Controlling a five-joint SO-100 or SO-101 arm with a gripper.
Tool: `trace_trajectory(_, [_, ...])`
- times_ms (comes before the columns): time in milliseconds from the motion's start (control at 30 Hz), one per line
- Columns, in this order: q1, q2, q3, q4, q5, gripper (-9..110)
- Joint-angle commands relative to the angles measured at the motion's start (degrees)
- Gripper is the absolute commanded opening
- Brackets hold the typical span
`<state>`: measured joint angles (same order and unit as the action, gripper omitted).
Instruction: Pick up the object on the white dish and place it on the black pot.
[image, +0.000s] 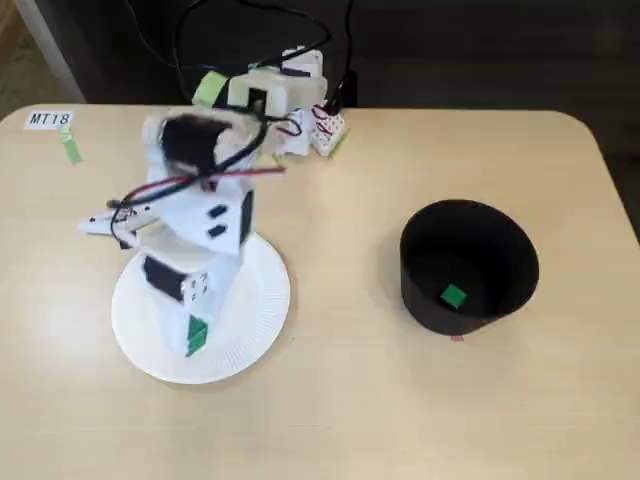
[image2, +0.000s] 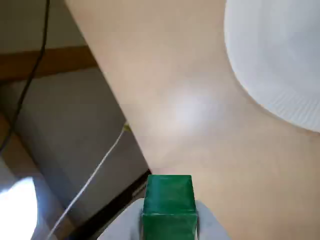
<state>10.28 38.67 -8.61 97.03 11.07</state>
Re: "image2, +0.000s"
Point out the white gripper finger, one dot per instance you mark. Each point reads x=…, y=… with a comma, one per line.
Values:
x=212, y=225
x=122, y=222

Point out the black tripod pole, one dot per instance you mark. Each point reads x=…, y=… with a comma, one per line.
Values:
x=112, y=202

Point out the green cube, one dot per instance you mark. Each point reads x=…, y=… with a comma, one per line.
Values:
x=168, y=207

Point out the wooden cross frame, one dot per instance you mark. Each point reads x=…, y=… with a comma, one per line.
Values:
x=50, y=62

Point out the white paper plate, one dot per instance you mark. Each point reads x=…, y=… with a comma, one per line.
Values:
x=275, y=57

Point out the bright white lamp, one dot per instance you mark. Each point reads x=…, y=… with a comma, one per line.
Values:
x=17, y=210

